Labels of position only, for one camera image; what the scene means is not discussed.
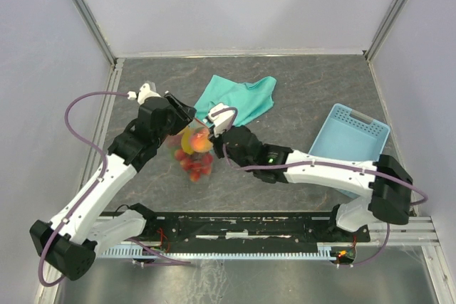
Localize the clear zip top bag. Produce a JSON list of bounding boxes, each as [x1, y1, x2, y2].
[[165, 119, 214, 183]]

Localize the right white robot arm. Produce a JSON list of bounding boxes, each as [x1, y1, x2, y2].
[[209, 126, 413, 241]]

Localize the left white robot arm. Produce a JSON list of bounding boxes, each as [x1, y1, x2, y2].
[[30, 92, 196, 287]]

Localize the yellow fake starfruit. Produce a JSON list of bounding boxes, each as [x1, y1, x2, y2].
[[180, 130, 195, 154]]

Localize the fake peach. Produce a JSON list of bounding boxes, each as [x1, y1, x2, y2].
[[189, 132, 212, 153]]

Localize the fake strawberries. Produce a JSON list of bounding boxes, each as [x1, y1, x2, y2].
[[174, 149, 214, 182]]

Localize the teal t-shirt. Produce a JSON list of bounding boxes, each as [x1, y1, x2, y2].
[[195, 75, 276, 125]]

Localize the light blue plastic basket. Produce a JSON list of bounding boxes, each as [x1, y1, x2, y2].
[[306, 103, 391, 198]]

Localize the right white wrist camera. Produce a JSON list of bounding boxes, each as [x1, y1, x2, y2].
[[204, 103, 238, 137]]

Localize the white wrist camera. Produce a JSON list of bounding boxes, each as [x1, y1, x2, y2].
[[128, 82, 161, 105], [204, 103, 238, 137]]

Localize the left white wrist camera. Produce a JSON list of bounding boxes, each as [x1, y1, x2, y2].
[[128, 82, 161, 105]]

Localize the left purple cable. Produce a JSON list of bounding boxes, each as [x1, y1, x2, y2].
[[38, 91, 131, 288]]

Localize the light blue cable duct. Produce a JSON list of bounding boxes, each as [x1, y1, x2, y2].
[[100, 243, 336, 261]]

